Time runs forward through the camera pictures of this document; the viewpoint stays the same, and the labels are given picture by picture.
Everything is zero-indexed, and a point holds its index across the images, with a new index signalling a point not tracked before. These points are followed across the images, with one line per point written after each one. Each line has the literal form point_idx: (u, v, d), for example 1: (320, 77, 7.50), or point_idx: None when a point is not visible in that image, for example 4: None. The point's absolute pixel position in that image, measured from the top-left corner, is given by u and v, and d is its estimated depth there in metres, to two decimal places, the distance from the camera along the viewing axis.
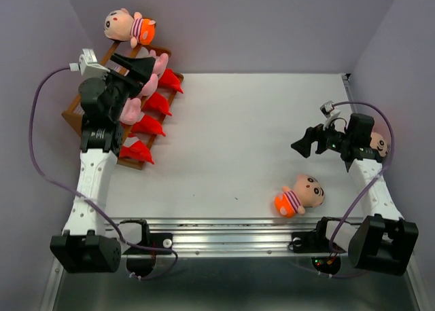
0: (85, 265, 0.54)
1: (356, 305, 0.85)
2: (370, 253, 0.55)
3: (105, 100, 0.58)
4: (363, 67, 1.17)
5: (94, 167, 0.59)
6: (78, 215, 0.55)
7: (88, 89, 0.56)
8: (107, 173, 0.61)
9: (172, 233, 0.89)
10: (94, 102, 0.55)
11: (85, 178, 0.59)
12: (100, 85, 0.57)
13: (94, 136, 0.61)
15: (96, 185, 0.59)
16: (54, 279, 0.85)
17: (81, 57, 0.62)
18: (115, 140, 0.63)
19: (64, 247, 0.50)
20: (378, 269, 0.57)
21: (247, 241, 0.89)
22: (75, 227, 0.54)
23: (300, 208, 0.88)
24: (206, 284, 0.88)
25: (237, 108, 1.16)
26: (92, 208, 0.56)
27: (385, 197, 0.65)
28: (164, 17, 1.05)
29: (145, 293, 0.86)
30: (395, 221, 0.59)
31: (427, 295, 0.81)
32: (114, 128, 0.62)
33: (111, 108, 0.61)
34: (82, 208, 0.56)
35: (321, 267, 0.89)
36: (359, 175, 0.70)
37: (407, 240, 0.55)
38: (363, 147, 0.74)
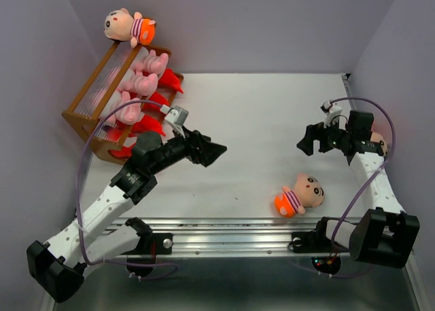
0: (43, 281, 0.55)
1: (356, 305, 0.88)
2: (370, 247, 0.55)
3: (154, 155, 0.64)
4: (363, 66, 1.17)
5: (106, 203, 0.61)
6: (64, 236, 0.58)
7: (147, 140, 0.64)
8: (113, 214, 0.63)
9: (171, 233, 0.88)
10: (141, 152, 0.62)
11: (94, 208, 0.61)
12: (157, 141, 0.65)
13: (126, 176, 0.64)
15: (97, 220, 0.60)
16: None
17: (175, 113, 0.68)
18: (141, 191, 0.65)
19: (35, 258, 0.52)
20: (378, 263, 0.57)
21: (247, 241, 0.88)
22: (56, 247, 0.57)
23: (300, 209, 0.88)
24: (206, 284, 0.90)
25: (238, 109, 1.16)
26: (77, 238, 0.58)
27: (387, 191, 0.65)
28: (164, 17, 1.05)
29: (145, 293, 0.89)
30: (395, 214, 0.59)
31: (427, 295, 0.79)
32: (147, 180, 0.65)
33: (154, 163, 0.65)
34: (73, 232, 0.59)
35: (321, 267, 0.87)
36: (361, 169, 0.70)
37: (408, 233, 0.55)
38: (364, 141, 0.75)
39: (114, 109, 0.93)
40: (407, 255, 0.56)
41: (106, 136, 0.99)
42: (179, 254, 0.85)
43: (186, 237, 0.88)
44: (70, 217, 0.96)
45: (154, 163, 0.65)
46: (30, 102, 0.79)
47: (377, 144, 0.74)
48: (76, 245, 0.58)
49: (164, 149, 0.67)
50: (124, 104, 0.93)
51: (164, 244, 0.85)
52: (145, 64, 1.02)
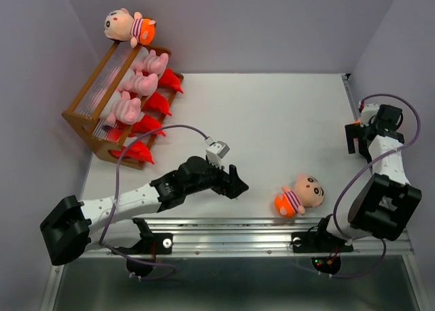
0: (51, 235, 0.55)
1: (356, 305, 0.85)
2: (368, 210, 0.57)
3: (195, 178, 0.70)
4: (363, 67, 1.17)
5: (142, 195, 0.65)
6: (98, 204, 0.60)
7: (195, 163, 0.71)
8: (141, 209, 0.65)
9: (171, 233, 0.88)
10: (187, 171, 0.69)
11: (130, 195, 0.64)
12: (202, 166, 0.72)
13: (163, 185, 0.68)
15: (129, 206, 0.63)
16: (54, 278, 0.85)
17: (218, 145, 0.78)
18: (168, 204, 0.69)
19: (64, 210, 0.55)
20: (374, 229, 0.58)
21: (247, 241, 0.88)
22: (88, 209, 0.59)
23: (300, 208, 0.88)
24: (206, 284, 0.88)
25: (238, 108, 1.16)
26: (108, 211, 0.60)
27: (397, 166, 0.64)
28: (164, 17, 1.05)
29: (145, 293, 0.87)
30: (401, 186, 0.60)
31: (427, 295, 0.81)
32: (178, 196, 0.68)
33: (190, 185, 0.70)
34: (106, 204, 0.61)
35: (321, 267, 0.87)
36: (377, 149, 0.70)
37: (409, 203, 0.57)
38: (389, 130, 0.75)
39: (114, 109, 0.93)
40: (404, 227, 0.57)
41: (106, 136, 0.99)
42: (179, 254, 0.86)
43: (187, 238, 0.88)
44: None
45: (191, 184, 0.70)
46: (30, 102, 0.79)
47: (401, 135, 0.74)
48: (104, 217, 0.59)
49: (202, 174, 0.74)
50: (124, 103, 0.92)
51: (164, 244, 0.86)
52: (145, 64, 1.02)
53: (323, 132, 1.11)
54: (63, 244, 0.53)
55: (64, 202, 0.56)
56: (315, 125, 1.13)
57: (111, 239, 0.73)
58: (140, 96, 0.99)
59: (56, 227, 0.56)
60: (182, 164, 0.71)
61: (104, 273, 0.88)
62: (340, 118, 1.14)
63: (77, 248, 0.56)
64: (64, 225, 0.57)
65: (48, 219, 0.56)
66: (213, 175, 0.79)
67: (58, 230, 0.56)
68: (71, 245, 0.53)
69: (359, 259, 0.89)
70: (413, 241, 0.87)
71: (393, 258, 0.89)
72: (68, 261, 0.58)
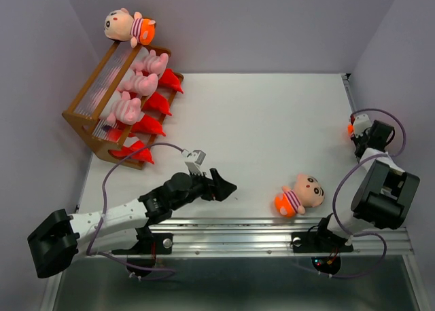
0: (38, 248, 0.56)
1: (356, 305, 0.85)
2: (372, 195, 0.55)
3: (181, 195, 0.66)
4: (363, 67, 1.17)
5: (129, 210, 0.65)
6: (86, 218, 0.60)
7: (181, 179, 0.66)
8: (130, 223, 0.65)
9: (172, 233, 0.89)
10: (171, 189, 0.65)
11: (118, 210, 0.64)
12: (188, 183, 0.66)
13: (151, 200, 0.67)
15: (117, 221, 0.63)
16: (54, 280, 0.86)
17: (194, 153, 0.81)
18: (155, 218, 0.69)
19: (54, 223, 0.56)
20: (376, 216, 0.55)
21: (247, 241, 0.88)
22: (77, 223, 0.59)
23: (300, 208, 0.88)
24: (206, 284, 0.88)
25: (238, 108, 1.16)
26: (96, 225, 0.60)
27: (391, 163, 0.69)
28: (164, 17, 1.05)
29: (145, 293, 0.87)
30: (399, 174, 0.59)
31: (427, 295, 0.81)
32: (164, 212, 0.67)
33: (177, 199, 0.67)
34: (95, 218, 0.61)
35: (322, 267, 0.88)
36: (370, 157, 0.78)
37: (408, 186, 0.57)
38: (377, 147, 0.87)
39: (114, 109, 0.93)
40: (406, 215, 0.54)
41: (106, 136, 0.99)
42: (179, 254, 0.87)
43: (186, 238, 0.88)
44: None
45: (177, 200, 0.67)
46: (30, 102, 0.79)
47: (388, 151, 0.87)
48: (91, 231, 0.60)
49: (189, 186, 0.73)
50: (124, 104, 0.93)
51: (164, 244, 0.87)
52: (145, 64, 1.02)
53: (323, 132, 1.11)
54: (49, 257, 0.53)
55: (53, 216, 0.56)
56: (315, 125, 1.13)
57: (105, 245, 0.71)
58: (140, 96, 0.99)
59: (44, 240, 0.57)
60: (167, 180, 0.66)
61: (104, 273, 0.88)
62: (340, 118, 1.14)
63: (63, 261, 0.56)
64: (52, 237, 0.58)
65: (37, 231, 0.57)
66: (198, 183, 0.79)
67: (45, 243, 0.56)
68: (57, 258, 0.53)
69: (359, 259, 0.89)
70: (413, 241, 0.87)
71: (393, 258, 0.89)
72: (53, 273, 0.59)
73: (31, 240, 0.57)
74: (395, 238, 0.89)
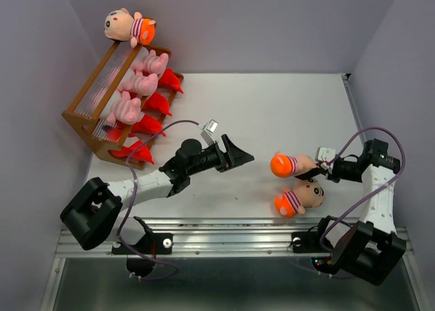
0: (77, 219, 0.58)
1: (356, 305, 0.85)
2: (351, 258, 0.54)
3: (193, 159, 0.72)
4: (363, 67, 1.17)
5: (156, 179, 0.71)
6: (122, 184, 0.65)
7: (189, 147, 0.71)
8: (156, 191, 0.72)
9: (171, 233, 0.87)
10: (184, 157, 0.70)
11: (147, 177, 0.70)
12: (197, 147, 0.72)
13: (169, 171, 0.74)
15: (149, 186, 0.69)
16: (54, 279, 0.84)
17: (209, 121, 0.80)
18: (176, 187, 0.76)
19: (92, 191, 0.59)
20: (355, 272, 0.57)
21: (247, 241, 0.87)
22: (114, 188, 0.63)
23: (300, 209, 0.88)
24: (206, 284, 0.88)
25: (238, 108, 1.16)
26: (132, 190, 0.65)
27: (385, 209, 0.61)
28: (164, 17, 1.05)
29: (145, 293, 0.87)
30: (385, 233, 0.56)
31: (427, 295, 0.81)
32: (182, 180, 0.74)
33: (190, 166, 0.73)
34: (129, 184, 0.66)
35: (321, 267, 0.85)
36: (369, 181, 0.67)
37: (393, 254, 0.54)
38: (384, 154, 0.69)
39: (114, 109, 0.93)
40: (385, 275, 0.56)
41: (106, 136, 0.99)
42: (179, 254, 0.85)
43: (186, 237, 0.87)
44: None
45: (191, 166, 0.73)
46: (30, 102, 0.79)
47: (397, 162, 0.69)
48: (129, 195, 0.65)
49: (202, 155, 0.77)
50: (124, 104, 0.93)
51: (164, 244, 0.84)
52: (145, 64, 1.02)
53: (323, 132, 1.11)
54: (94, 223, 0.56)
55: (90, 185, 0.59)
56: (315, 124, 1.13)
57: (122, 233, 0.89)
58: (140, 96, 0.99)
59: (81, 211, 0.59)
60: (178, 151, 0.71)
61: (105, 273, 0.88)
62: (340, 118, 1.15)
63: (107, 229, 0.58)
64: (89, 209, 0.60)
65: (73, 204, 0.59)
66: (212, 154, 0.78)
67: (83, 214, 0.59)
68: (102, 222, 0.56)
69: None
70: (413, 241, 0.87)
71: None
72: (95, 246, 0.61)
73: (68, 216, 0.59)
74: None
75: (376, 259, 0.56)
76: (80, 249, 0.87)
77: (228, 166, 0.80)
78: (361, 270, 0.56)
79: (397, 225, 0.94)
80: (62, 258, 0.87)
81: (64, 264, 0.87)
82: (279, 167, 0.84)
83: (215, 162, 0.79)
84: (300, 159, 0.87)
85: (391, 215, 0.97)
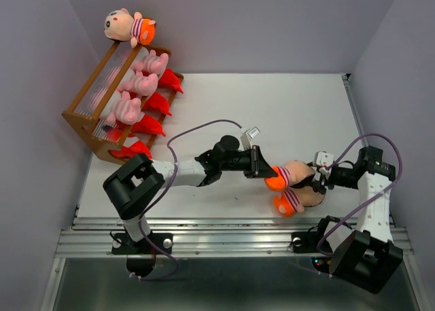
0: (119, 188, 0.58)
1: (357, 305, 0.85)
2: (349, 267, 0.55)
3: (228, 155, 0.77)
4: (363, 67, 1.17)
5: (193, 166, 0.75)
6: (164, 164, 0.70)
7: (230, 140, 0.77)
8: (189, 177, 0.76)
9: (172, 233, 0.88)
10: (222, 150, 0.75)
11: (184, 163, 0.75)
12: (235, 142, 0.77)
13: (204, 162, 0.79)
15: (185, 171, 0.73)
16: (54, 279, 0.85)
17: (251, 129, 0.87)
18: (207, 180, 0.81)
19: (137, 164, 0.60)
20: (353, 280, 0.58)
21: (247, 241, 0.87)
22: (158, 165, 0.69)
23: (299, 207, 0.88)
24: (206, 284, 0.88)
25: (237, 108, 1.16)
26: (172, 171, 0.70)
27: (382, 217, 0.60)
28: (164, 18, 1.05)
29: (145, 293, 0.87)
30: (383, 241, 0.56)
31: (427, 295, 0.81)
32: (215, 172, 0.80)
33: (225, 159, 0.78)
34: (170, 166, 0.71)
35: (321, 267, 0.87)
36: (364, 189, 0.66)
37: (390, 262, 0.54)
38: (379, 161, 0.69)
39: (114, 109, 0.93)
40: (383, 282, 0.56)
41: (106, 136, 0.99)
42: (178, 254, 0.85)
43: (186, 237, 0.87)
44: (69, 216, 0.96)
45: (224, 161, 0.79)
46: (30, 102, 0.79)
47: (391, 168, 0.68)
48: (170, 174, 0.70)
49: (236, 154, 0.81)
50: (124, 103, 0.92)
51: (164, 244, 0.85)
52: (145, 64, 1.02)
53: (323, 132, 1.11)
54: (136, 193, 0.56)
55: (136, 158, 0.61)
56: (314, 124, 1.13)
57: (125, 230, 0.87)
58: (140, 96, 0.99)
59: (123, 183, 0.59)
60: (217, 143, 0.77)
61: (104, 274, 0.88)
62: (340, 118, 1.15)
63: (145, 202, 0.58)
64: (130, 181, 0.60)
65: (117, 173, 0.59)
66: (245, 157, 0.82)
67: (125, 185, 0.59)
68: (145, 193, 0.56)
69: None
70: (413, 241, 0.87)
71: None
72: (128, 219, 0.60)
73: (109, 185, 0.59)
74: (395, 238, 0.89)
75: (372, 266, 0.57)
76: (80, 249, 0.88)
77: (257, 174, 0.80)
78: (358, 276, 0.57)
79: (397, 225, 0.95)
80: (62, 258, 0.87)
81: (64, 264, 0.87)
82: (273, 183, 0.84)
83: (245, 167, 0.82)
84: (291, 170, 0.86)
85: (391, 215, 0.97)
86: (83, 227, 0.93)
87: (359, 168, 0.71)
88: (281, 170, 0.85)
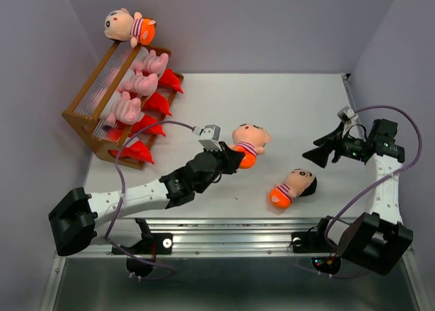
0: (57, 225, 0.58)
1: (357, 305, 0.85)
2: (357, 249, 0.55)
3: (204, 176, 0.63)
4: (363, 67, 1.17)
5: (151, 191, 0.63)
6: (105, 197, 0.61)
7: (204, 161, 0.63)
8: (150, 204, 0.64)
9: (172, 233, 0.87)
10: (195, 169, 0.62)
11: (139, 191, 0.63)
12: (213, 164, 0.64)
13: (172, 181, 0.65)
15: (136, 200, 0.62)
16: (54, 279, 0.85)
17: (209, 129, 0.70)
18: (177, 201, 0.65)
19: (71, 202, 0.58)
20: (362, 263, 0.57)
21: (248, 241, 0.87)
22: (95, 202, 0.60)
23: (290, 191, 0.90)
24: (206, 284, 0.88)
25: (237, 108, 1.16)
26: (115, 205, 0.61)
27: (391, 199, 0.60)
28: (164, 18, 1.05)
29: (145, 293, 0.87)
30: (391, 223, 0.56)
31: (427, 295, 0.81)
32: (185, 195, 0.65)
33: (200, 180, 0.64)
34: (113, 199, 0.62)
35: (321, 267, 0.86)
36: (373, 172, 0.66)
37: (398, 243, 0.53)
38: (388, 142, 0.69)
39: (113, 109, 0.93)
40: (392, 265, 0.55)
41: (106, 136, 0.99)
42: (178, 254, 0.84)
43: (186, 237, 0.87)
44: None
45: (200, 181, 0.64)
46: (30, 102, 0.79)
47: (402, 150, 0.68)
48: (110, 211, 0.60)
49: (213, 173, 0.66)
50: (123, 104, 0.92)
51: (164, 245, 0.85)
52: (145, 64, 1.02)
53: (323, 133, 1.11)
54: (66, 236, 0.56)
55: (72, 194, 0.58)
56: (314, 125, 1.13)
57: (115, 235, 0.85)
58: (139, 96, 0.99)
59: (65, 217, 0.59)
60: (190, 160, 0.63)
61: (104, 273, 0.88)
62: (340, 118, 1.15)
63: (81, 242, 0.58)
64: (69, 216, 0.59)
65: (56, 209, 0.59)
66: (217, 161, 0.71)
67: (63, 222, 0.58)
68: (73, 238, 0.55)
69: None
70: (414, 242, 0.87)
71: None
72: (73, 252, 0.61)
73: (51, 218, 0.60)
74: None
75: (382, 249, 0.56)
76: None
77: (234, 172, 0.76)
78: (366, 260, 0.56)
79: None
80: (62, 258, 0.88)
81: (64, 264, 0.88)
82: (249, 164, 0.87)
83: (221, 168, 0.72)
84: (251, 140, 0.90)
85: None
86: None
87: (370, 147, 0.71)
88: (246, 148, 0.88)
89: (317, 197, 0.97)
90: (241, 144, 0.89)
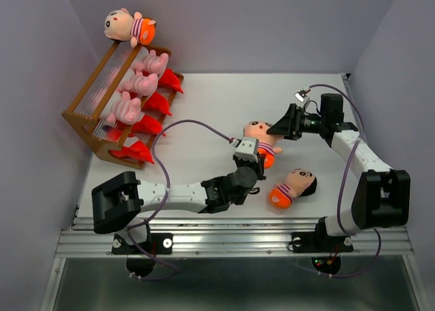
0: (100, 202, 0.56)
1: (357, 306, 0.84)
2: (374, 209, 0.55)
3: (242, 191, 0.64)
4: (363, 67, 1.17)
5: (191, 190, 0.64)
6: (152, 188, 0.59)
7: (247, 176, 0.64)
8: (187, 205, 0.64)
9: (172, 233, 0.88)
10: (235, 183, 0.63)
11: (181, 189, 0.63)
12: (254, 182, 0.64)
13: (211, 189, 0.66)
15: (178, 198, 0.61)
16: (54, 279, 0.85)
17: (250, 143, 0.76)
18: (210, 209, 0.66)
19: (121, 183, 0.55)
20: (386, 224, 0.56)
21: (248, 241, 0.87)
22: (143, 190, 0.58)
23: (291, 191, 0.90)
24: (206, 284, 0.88)
25: (237, 108, 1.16)
26: (160, 197, 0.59)
27: (372, 156, 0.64)
28: (164, 18, 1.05)
29: (145, 293, 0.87)
30: (387, 173, 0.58)
31: (427, 295, 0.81)
32: (222, 204, 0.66)
33: (238, 194, 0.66)
34: (160, 191, 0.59)
35: (321, 267, 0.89)
36: (343, 146, 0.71)
37: (402, 187, 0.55)
38: (339, 122, 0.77)
39: (114, 109, 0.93)
40: (408, 211, 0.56)
41: (106, 136, 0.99)
42: (179, 254, 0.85)
43: (186, 237, 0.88)
44: (69, 216, 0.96)
45: (236, 194, 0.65)
46: (30, 102, 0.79)
47: (350, 123, 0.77)
48: (154, 202, 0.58)
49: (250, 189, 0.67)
50: (124, 103, 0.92)
51: (164, 244, 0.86)
52: (145, 64, 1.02)
53: None
54: (109, 215, 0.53)
55: (123, 176, 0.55)
56: None
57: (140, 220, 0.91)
58: (140, 96, 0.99)
59: (108, 195, 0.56)
60: (232, 173, 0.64)
61: (104, 273, 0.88)
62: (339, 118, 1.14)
63: (120, 224, 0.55)
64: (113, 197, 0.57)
65: (103, 186, 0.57)
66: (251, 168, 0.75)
67: (107, 200, 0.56)
68: (115, 218, 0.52)
69: (359, 259, 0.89)
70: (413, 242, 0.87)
71: (393, 258, 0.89)
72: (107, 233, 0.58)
73: (96, 192, 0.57)
74: (395, 238, 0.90)
75: (392, 200, 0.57)
76: (79, 249, 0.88)
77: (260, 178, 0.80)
78: (387, 218, 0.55)
79: None
80: (62, 258, 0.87)
81: (64, 264, 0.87)
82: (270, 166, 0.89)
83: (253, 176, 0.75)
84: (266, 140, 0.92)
85: None
86: (84, 227, 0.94)
87: (327, 132, 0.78)
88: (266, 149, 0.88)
89: (317, 197, 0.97)
90: (261, 145, 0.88)
